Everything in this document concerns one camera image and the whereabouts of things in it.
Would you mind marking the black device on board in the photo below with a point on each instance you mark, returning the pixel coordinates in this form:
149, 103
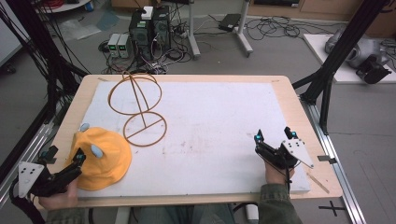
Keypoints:
372, 71

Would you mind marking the grey power supply unit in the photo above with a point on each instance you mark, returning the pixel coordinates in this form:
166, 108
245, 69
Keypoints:
113, 45
124, 46

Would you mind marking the person's right hand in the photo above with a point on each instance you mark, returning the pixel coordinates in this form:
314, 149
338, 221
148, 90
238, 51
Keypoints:
275, 175

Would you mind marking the white box on tower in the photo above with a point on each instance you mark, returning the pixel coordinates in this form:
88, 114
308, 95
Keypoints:
147, 13

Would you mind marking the white foam mat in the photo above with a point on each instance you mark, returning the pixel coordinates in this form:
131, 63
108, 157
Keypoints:
211, 133

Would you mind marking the person's legs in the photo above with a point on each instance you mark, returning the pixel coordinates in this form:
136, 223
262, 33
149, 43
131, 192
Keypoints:
186, 214

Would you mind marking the white metal stand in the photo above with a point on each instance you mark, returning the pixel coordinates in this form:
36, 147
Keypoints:
218, 31

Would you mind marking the grey helmet device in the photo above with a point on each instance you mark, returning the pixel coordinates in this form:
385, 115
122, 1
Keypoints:
361, 49

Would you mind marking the black metal clip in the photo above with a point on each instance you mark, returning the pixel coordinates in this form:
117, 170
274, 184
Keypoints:
327, 159

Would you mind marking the black frame post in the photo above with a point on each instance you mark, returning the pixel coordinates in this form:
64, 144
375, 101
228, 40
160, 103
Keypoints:
339, 53
40, 46

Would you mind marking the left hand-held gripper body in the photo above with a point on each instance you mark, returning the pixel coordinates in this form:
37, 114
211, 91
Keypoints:
37, 182

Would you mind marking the white table leg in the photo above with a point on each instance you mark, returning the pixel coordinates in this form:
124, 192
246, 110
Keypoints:
123, 215

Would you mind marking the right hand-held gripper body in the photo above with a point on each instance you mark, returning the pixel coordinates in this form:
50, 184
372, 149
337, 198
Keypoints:
288, 152

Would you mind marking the thin wooden stick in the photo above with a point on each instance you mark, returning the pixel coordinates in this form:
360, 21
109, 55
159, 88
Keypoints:
318, 183

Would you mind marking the yellow hat with blue horns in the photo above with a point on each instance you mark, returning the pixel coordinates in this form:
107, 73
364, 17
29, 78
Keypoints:
106, 161

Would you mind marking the black flat box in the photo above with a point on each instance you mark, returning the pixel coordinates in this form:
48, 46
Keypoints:
229, 22

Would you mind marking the black computer tower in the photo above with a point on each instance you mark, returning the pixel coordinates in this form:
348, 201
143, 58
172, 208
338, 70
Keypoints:
140, 34
161, 28

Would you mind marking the aluminium rail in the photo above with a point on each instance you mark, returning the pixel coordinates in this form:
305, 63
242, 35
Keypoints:
21, 155
333, 161

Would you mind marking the person's left hand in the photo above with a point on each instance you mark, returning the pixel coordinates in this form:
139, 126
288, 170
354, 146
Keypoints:
60, 199

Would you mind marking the white floor board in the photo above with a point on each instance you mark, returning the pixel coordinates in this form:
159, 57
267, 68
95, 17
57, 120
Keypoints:
323, 56

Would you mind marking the white plug block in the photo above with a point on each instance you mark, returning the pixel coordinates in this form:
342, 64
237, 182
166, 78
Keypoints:
251, 213

